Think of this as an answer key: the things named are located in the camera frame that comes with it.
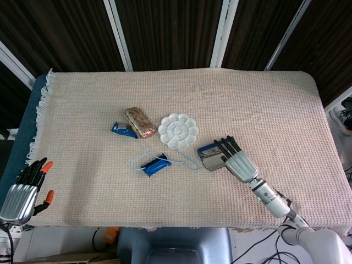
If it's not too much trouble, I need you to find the grey metal table leg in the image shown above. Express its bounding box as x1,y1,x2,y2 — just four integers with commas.
210,0,235,68
0,41,36,90
103,0,134,72
265,0,312,71

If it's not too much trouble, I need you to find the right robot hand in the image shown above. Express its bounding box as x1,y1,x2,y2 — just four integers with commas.
213,135,259,184

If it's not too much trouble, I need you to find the orange device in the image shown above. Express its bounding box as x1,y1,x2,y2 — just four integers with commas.
92,227,121,251

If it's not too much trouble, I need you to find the black cable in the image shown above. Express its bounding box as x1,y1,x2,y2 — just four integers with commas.
232,228,311,264

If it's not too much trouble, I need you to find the white sneaker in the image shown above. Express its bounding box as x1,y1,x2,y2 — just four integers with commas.
329,97,352,135

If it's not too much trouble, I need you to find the blue snack packet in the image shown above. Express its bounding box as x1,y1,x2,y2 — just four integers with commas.
140,152,172,178
111,122,139,139

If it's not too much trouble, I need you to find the gold snack packet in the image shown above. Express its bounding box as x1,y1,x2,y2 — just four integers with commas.
123,106,157,139

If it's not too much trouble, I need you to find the white flower paint palette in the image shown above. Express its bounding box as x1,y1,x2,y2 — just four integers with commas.
158,113,199,151

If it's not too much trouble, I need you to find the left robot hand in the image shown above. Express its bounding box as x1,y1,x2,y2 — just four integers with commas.
0,157,55,225

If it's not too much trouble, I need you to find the beige waffle tablecloth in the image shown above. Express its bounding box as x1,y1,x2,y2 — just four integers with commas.
25,68,346,234

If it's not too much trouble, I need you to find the dark brown curtain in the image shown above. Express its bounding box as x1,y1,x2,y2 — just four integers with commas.
0,0,352,133

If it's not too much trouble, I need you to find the light blue wire hanger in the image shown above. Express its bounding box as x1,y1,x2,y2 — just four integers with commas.
130,139,199,174

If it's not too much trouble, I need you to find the blue glasses case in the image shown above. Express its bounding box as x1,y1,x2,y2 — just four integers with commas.
197,139,234,173

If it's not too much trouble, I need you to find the grey robot torso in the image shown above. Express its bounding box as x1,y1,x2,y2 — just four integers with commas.
117,227,234,264

